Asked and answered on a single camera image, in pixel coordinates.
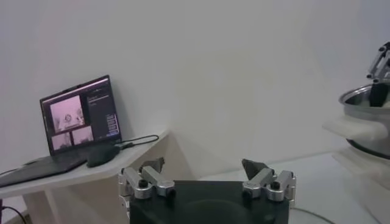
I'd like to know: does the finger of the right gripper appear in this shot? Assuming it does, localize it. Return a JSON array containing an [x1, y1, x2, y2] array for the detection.
[[366, 41, 390, 108]]

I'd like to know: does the black floor cable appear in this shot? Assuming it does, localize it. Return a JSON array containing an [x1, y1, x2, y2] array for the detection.
[[0, 205, 30, 224]]

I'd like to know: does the white side table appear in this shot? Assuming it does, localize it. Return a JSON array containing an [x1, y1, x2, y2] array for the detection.
[[0, 129, 171, 224]]

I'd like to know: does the black open laptop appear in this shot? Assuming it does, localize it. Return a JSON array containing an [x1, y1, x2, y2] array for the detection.
[[0, 74, 122, 188]]

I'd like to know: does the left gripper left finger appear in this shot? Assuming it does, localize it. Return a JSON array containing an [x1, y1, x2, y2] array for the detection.
[[118, 156, 177, 201]]

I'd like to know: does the black computer mouse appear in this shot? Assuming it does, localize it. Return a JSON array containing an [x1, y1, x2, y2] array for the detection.
[[86, 143, 121, 168]]

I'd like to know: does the cream electric pot base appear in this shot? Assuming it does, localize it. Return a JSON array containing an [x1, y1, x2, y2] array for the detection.
[[331, 147, 390, 224]]

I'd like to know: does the thin black looped cable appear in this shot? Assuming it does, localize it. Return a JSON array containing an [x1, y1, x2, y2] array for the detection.
[[115, 134, 160, 150]]

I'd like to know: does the perforated steel steamer basket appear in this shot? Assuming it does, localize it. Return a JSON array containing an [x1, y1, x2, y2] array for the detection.
[[322, 83, 390, 161]]

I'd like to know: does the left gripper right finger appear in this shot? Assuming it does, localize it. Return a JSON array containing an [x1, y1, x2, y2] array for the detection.
[[241, 158, 297, 203]]

